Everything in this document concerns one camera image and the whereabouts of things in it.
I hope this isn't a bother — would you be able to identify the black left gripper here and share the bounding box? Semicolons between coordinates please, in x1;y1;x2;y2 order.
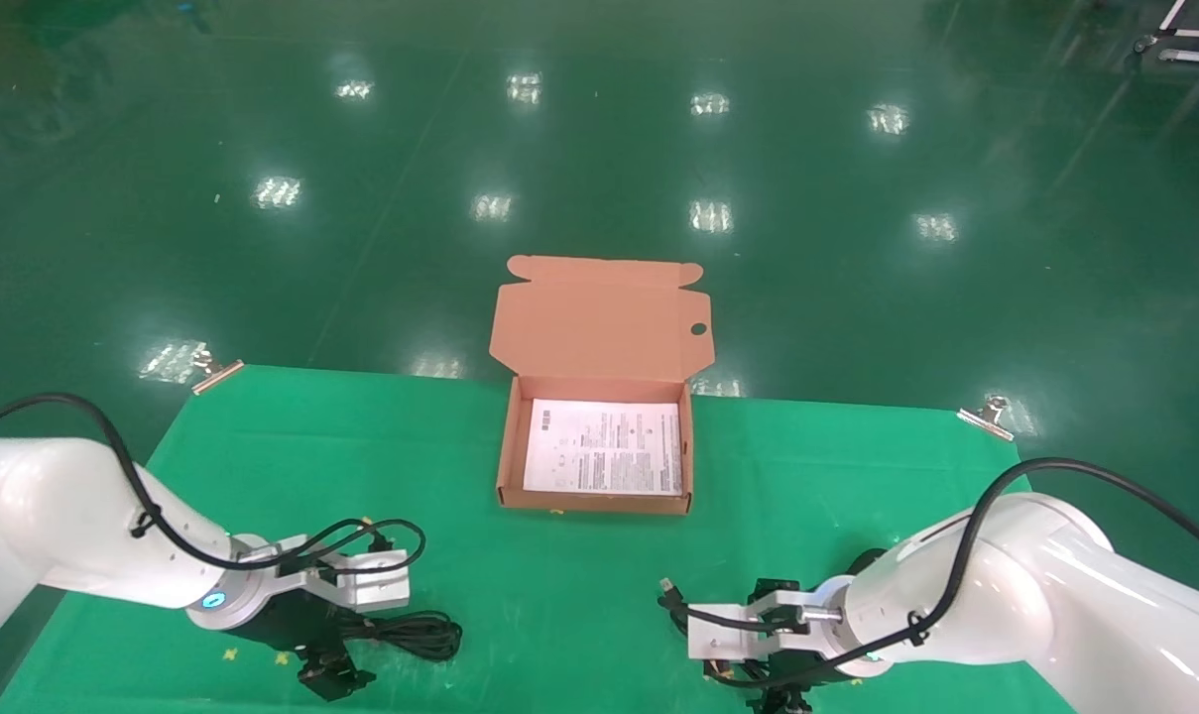
232;590;377;703

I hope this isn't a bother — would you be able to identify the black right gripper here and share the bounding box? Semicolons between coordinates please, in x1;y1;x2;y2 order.
733;578;858;714

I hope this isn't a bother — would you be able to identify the black data cable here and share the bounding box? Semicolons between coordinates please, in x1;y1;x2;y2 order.
336;610;463;663

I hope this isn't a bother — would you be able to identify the orange cardboard box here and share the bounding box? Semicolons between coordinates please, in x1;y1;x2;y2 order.
489;255;716;517

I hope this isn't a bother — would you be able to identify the green table mat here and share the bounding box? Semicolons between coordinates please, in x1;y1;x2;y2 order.
0;365;1076;714

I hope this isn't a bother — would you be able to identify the white printed leaflet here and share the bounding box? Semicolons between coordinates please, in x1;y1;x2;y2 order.
523;399;683;497

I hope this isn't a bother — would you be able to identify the silver binder clip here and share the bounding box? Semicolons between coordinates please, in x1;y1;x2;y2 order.
958;395;1017;442
190;344;245;396

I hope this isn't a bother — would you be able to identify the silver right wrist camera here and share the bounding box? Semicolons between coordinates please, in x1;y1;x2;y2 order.
685;578;853;660

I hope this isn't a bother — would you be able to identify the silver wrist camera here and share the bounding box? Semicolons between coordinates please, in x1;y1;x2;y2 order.
685;578;853;660
280;548;412;611

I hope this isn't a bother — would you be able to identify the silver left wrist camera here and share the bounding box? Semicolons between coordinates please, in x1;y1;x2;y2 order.
280;548;412;611

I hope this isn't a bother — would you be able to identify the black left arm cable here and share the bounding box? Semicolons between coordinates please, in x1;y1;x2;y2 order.
0;394;427;576

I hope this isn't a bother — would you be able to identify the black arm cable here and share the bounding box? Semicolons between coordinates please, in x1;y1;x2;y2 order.
693;457;1199;690
0;394;427;576

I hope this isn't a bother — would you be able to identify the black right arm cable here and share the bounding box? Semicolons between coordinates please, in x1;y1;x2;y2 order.
693;457;1199;690

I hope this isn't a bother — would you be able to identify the white metal cart frame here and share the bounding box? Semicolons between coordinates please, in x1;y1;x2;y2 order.
1135;0;1199;66

